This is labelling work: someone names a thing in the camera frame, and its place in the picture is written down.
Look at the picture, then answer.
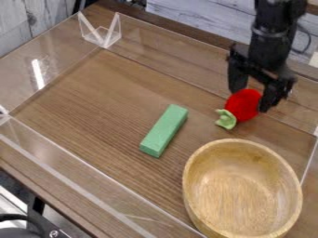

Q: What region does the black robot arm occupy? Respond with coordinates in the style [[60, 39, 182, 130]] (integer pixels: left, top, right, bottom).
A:
[[227, 0, 309, 112]]

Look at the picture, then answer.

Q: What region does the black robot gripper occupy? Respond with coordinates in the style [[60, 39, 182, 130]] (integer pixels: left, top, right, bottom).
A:
[[226, 42, 298, 113]]

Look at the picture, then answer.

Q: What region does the green rectangular block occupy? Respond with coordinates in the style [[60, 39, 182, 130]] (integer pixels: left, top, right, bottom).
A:
[[139, 104, 188, 158]]

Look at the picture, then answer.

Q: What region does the clear acrylic enclosure wall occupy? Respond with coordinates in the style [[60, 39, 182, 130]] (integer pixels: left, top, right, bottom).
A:
[[0, 10, 318, 238]]

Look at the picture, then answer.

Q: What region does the red plush strawberry toy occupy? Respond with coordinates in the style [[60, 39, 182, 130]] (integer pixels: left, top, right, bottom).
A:
[[215, 89, 262, 130]]

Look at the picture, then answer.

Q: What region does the wooden bowl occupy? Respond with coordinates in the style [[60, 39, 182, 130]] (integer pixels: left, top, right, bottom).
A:
[[183, 139, 303, 238]]

